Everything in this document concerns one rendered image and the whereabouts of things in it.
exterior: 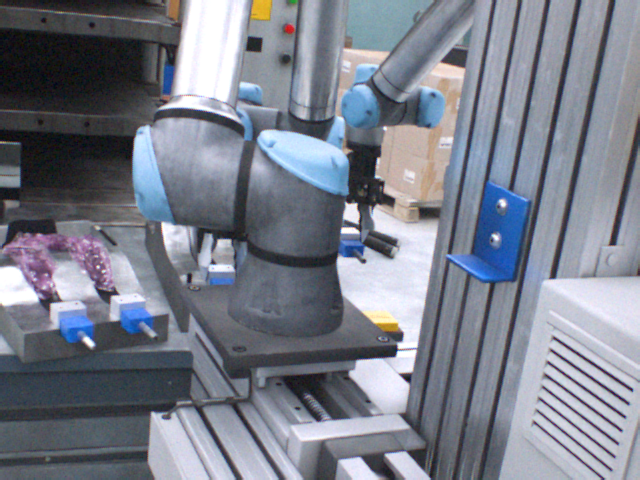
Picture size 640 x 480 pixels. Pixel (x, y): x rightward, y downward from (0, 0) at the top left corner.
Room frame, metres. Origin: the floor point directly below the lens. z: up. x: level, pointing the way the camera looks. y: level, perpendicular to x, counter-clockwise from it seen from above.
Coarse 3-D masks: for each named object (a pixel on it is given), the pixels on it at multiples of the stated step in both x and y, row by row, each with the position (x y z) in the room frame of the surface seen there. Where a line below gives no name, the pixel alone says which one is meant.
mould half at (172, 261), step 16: (160, 224) 1.77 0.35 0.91; (160, 240) 1.75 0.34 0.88; (176, 240) 1.72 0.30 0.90; (224, 240) 1.76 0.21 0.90; (160, 256) 1.74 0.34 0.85; (176, 256) 1.66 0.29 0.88; (224, 256) 1.70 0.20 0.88; (160, 272) 1.73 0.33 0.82; (176, 272) 1.56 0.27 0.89; (192, 272) 1.56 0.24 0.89; (176, 288) 1.55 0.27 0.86; (176, 304) 1.54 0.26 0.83; (176, 320) 1.53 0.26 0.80
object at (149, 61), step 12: (144, 0) 2.86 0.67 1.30; (156, 0) 2.86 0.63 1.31; (180, 0) 2.23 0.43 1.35; (180, 12) 2.22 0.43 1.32; (144, 48) 2.85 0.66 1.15; (156, 48) 2.87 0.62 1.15; (144, 60) 2.85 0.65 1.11; (156, 60) 2.88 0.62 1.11; (144, 72) 2.85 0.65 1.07; (132, 144) 2.86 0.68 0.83; (132, 156) 2.84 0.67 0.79
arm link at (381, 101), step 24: (456, 0) 1.44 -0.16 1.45; (432, 24) 1.46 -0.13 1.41; (456, 24) 1.45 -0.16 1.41; (408, 48) 1.49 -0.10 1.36; (432, 48) 1.47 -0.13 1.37; (384, 72) 1.51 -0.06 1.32; (408, 72) 1.49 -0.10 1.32; (360, 96) 1.51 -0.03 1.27; (384, 96) 1.51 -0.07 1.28; (408, 96) 1.53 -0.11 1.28; (360, 120) 1.51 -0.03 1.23; (384, 120) 1.54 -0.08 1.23
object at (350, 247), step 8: (344, 232) 1.73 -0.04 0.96; (352, 232) 1.74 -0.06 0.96; (344, 240) 1.72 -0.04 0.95; (352, 240) 1.73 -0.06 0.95; (344, 248) 1.69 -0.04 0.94; (352, 248) 1.70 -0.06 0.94; (360, 248) 1.70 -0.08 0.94; (344, 256) 1.69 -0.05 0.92; (352, 256) 1.70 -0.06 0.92; (360, 256) 1.66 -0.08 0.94
